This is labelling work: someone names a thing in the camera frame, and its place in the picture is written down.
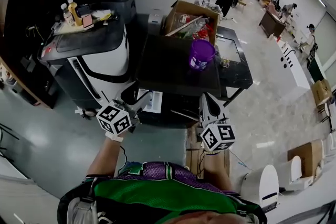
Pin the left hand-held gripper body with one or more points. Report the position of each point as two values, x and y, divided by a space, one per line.
113 119

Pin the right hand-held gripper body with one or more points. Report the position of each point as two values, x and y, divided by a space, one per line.
218 136

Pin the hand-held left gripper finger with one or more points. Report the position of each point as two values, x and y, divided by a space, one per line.
147 101

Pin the white detergent drawer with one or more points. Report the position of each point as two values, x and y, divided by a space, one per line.
157 106

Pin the black washing machine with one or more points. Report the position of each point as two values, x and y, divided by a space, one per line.
178 68

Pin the person's right forearm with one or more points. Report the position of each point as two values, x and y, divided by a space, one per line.
216 173

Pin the person's left forearm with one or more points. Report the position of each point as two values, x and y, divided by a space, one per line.
105 157

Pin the black and white machine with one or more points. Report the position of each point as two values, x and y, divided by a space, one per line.
107 65

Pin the open cardboard box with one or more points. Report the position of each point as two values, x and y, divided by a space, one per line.
178 11

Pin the white wristband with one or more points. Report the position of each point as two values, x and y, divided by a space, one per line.
114 137

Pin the black marble table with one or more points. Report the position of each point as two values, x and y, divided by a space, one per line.
236 78

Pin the purple plastic bucket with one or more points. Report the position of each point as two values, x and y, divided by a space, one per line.
200 56

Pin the small white appliance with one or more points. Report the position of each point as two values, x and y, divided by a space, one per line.
156 22

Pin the green and purple jersey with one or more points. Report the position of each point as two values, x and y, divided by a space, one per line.
157 191

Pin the wooden stick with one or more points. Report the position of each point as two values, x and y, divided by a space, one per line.
185 25

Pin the large cardboard box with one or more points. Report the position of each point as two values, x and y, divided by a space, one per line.
304 157

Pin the wooden shelf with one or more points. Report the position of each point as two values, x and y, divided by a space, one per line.
23 86

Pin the pink box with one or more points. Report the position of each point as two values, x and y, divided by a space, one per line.
87 22

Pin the grey tray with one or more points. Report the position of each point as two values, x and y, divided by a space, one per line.
65 29

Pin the white panel with hooks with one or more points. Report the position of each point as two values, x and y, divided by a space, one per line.
294 65

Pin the dark grey bin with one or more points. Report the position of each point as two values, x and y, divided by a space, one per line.
115 0

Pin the orange juice bottle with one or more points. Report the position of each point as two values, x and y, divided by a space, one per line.
74 14

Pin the flat cardboard box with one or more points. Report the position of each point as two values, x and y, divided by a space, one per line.
321 91

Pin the clear bottle white cap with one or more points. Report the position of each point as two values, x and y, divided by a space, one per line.
67 15

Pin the brown wooden desk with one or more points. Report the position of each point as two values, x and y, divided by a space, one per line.
271 25

